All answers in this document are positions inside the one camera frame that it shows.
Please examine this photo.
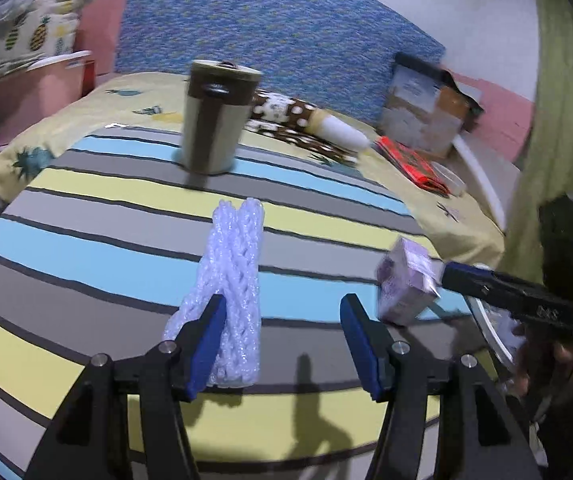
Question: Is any purple milk carton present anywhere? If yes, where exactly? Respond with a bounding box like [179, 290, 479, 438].
[376, 237, 439, 326]

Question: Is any purple foam net sleeve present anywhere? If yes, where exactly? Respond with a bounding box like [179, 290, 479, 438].
[163, 197, 264, 388]

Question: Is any white trash bin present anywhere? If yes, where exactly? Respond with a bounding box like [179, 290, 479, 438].
[464, 296, 526, 382]

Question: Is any right hand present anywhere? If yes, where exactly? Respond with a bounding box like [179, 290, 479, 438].
[511, 324, 573, 405]

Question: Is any yellow pineapple bed sheet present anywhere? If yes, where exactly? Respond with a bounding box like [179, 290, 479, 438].
[0, 70, 508, 273]

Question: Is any green curtain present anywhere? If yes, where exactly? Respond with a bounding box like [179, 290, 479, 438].
[500, 0, 573, 282]

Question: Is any white plastic bowl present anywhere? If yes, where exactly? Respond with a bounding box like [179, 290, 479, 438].
[431, 162, 467, 196]

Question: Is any red green plaid cloth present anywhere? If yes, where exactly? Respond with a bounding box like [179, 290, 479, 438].
[372, 136, 450, 197]

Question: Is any cardboard bedding box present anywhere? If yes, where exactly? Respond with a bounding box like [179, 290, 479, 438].
[377, 52, 485, 159]

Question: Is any striped table cloth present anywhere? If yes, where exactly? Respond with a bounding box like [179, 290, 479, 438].
[0, 126, 433, 479]

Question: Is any brown polka dot blanket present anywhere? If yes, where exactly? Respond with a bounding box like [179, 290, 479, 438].
[245, 90, 371, 166]

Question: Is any blue patterned headboard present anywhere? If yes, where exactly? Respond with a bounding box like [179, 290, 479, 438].
[115, 0, 446, 122]

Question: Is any brown beige travel mug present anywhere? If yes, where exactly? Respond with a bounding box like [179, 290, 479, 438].
[181, 60, 262, 176]

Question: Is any pink storage box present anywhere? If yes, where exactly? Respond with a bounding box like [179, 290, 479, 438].
[0, 50, 94, 145]

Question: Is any pineapple print quilt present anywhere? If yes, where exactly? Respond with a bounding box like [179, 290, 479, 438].
[0, 0, 93, 78]

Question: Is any white bed frame rail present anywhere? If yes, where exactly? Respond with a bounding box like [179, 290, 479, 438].
[453, 132, 521, 232]

